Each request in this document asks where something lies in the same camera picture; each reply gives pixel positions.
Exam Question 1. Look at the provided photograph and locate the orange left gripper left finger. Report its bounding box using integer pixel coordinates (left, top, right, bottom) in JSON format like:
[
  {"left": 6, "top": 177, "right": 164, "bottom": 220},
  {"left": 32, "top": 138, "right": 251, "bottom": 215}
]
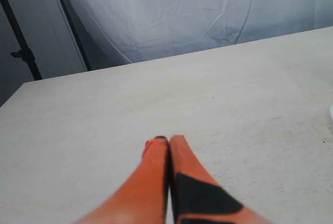
[{"left": 76, "top": 136, "right": 169, "bottom": 223}]

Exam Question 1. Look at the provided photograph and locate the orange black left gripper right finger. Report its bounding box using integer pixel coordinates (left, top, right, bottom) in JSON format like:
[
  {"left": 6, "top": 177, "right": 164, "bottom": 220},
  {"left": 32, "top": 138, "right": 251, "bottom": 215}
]
[{"left": 170, "top": 135, "right": 270, "bottom": 223}]

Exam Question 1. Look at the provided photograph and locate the white plastic tray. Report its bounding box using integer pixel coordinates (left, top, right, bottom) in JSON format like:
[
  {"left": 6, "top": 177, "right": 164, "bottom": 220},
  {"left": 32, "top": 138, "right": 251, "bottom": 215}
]
[{"left": 330, "top": 105, "right": 333, "bottom": 119}]

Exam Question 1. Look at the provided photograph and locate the white backdrop cloth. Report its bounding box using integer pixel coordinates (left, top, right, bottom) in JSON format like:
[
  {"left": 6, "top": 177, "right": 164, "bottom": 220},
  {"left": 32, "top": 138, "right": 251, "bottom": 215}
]
[{"left": 65, "top": 0, "right": 332, "bottom": 67}]

